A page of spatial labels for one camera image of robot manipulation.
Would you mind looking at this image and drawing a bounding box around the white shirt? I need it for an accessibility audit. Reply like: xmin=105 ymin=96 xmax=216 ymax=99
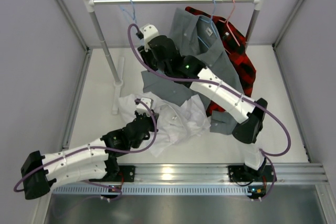
xmin=118 ymin=92 xmax=211 ymax=157

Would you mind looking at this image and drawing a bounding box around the light blue hanger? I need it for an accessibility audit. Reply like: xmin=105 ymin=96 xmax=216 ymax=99
xmin=119 ymin=0 xmax=138 ymax=24

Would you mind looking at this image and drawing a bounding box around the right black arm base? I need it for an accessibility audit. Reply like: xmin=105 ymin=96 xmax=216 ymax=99
xmin=228 ymin=165 xmax=277 ymax=201

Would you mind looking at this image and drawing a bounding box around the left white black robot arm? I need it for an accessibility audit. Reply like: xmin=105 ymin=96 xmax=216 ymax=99
xmin=20 ymin=111 xmax=159 ymax=200

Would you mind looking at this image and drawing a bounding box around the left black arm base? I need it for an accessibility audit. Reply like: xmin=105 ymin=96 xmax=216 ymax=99
xmin=114 ymin=165 xmax=135 ymax=183

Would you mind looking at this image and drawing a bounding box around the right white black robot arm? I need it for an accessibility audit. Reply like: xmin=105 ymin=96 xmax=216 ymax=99
xmin=136 ymin=31 xmax=268 ymax=180

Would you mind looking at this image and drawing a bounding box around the grey button-up shirt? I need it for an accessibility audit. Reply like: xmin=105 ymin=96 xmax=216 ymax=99
xmin=141 ymin=7 xmax=246 ymax=136

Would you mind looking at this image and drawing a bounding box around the blue hanger holding grey shirt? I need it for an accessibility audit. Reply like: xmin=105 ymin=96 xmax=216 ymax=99
xmin=197 ymin=0 xmax=219 ymax=49

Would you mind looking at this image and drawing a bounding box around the red black plaid shirt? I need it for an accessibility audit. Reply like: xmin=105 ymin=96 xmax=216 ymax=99
xmin=184 ymin=6 xmax=257 ymax=119

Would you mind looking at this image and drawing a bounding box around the white metal clothes rack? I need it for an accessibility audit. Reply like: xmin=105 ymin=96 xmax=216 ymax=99
xmin=82 ymin=0 xmax=265 ymax=115

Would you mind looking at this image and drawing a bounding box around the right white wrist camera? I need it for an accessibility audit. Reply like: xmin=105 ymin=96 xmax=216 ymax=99
xmin=136 ymin=24 xmax=160 ymax=52

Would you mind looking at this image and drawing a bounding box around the slotted grey cable duct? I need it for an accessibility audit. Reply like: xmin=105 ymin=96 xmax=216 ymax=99
xmin=52 ymin=184 xmax=251 ymax=196

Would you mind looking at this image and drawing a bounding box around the pink wire hanger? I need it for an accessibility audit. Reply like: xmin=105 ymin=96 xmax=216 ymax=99
xmin=219 ymin=0 xmax=240 ymax=47

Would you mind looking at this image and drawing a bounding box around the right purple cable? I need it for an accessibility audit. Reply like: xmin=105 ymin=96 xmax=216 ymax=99
xmin=127 ymin=23 xmax=292 ymax=204

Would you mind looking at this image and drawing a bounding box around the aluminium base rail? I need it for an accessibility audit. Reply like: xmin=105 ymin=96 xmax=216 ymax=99
xmin=41 ymin=163 xmax=329 ymax=183

